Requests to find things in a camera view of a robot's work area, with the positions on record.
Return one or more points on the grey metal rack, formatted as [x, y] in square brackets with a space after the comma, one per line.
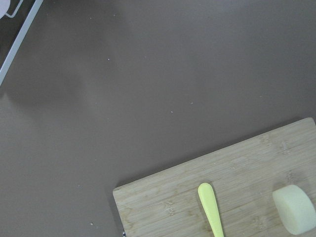
[16, 17]

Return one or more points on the yellow plastic knife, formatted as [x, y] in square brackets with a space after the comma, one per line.
[208, 200]

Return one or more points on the pale bun piece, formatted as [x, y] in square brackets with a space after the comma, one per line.
[295, 209]

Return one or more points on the bamboo cutting board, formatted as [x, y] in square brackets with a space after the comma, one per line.
[243, 176]

